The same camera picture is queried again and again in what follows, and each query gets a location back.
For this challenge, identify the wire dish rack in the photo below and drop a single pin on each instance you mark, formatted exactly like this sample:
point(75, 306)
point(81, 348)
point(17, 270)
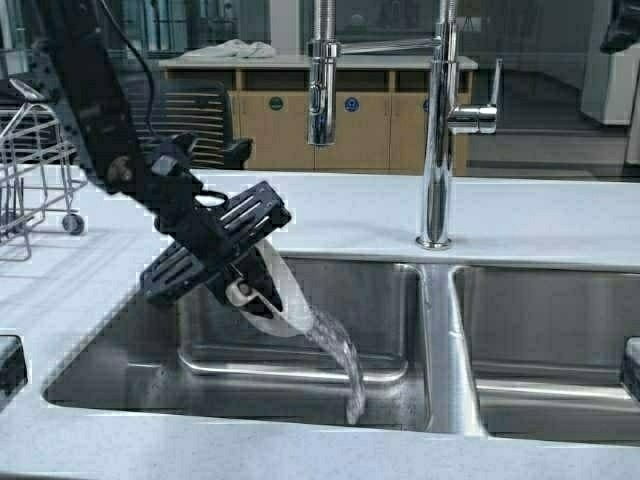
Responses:
point(36, 170)

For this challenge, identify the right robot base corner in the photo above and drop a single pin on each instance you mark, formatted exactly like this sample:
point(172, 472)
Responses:
point(630, 367)

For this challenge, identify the chrome pull-down spray head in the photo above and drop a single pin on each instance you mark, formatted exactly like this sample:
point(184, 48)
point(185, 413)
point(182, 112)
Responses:
point(323, 52)

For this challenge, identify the chrome faucet column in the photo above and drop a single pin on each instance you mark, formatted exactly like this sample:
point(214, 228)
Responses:
point(447, 118)

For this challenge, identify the stainless double sink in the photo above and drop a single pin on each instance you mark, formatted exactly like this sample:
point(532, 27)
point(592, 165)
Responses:
point(478, 350)

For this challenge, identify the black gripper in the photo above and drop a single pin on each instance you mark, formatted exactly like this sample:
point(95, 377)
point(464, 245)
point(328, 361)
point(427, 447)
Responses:
point(212, 244)

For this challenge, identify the wooden recycling cabinet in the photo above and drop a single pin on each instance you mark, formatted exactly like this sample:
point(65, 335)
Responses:
point(381, 110)

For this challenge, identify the white appliance in background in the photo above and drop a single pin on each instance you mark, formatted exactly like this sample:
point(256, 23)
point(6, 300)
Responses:
point(609, 80)

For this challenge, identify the black slatted office chair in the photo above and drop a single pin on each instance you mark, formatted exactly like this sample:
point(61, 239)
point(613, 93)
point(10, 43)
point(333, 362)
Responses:
point(201, 108)

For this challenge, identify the white frying pan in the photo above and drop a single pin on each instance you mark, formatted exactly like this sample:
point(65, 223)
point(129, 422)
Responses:
point(296, 317)

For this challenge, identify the white crumpled cloth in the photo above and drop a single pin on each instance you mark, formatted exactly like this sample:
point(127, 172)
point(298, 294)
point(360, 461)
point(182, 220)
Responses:
point(234, 48)

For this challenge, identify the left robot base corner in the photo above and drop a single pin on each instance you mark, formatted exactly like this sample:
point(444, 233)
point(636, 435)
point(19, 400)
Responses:
point(14, 373)

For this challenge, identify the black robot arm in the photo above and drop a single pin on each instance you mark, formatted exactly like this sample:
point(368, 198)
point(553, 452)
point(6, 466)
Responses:
point(88, 99)

